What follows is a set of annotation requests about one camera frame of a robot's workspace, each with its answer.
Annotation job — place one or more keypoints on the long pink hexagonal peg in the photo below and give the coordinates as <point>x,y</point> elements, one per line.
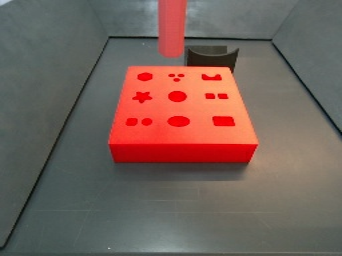
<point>171,21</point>

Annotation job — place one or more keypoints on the red shape-sorting block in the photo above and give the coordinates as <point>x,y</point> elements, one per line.
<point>181,114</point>

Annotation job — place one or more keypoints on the dark grey curved block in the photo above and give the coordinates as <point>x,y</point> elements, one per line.
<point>214,56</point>

